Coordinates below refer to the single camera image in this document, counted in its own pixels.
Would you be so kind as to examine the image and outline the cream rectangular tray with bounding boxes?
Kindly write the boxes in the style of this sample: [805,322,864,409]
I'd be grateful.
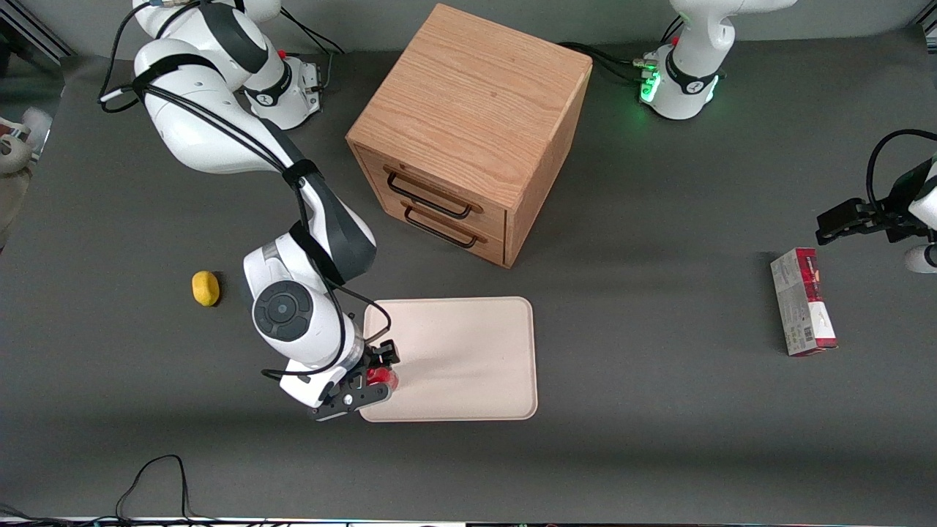
[360,296,538,423]

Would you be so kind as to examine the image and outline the red plaid cardboard box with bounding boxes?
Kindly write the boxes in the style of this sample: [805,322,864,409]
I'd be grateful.
[770,247,838,357]

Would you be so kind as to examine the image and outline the yellow lemon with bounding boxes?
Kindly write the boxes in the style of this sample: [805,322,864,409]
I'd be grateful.
[192,271,220,307]

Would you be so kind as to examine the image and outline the wooden cabinet drawer front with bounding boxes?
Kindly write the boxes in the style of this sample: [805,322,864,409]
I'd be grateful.
[354,144,509,239]
[378,193,508,266]

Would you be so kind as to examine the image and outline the wooden two-drawer cabinet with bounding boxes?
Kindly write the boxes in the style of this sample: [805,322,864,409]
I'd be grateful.
[346,3,594,269]

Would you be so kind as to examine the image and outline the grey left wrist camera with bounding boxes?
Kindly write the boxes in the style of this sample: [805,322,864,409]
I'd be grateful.
[904,244,937,274]

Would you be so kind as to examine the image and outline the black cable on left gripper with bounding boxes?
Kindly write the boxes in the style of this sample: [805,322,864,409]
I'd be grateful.
[867,130,937,214]

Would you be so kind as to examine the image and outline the black drawer handle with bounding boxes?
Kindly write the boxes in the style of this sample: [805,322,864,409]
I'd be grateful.
[384,165,484,220]
[403,203,488,250]

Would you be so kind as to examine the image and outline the thin black table-edge cable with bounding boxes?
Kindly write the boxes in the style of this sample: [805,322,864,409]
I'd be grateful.
[0,454,220,525]

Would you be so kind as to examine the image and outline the black cable along right arm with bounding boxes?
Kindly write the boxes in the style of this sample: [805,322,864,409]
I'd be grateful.
[98,0,392,381]

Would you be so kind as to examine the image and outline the thick black base cable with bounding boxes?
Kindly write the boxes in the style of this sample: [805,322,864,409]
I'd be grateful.
[560,42,660,86]

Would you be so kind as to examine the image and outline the black aluminium frame profile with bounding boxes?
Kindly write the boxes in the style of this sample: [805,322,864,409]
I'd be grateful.
[0,0,75,61]

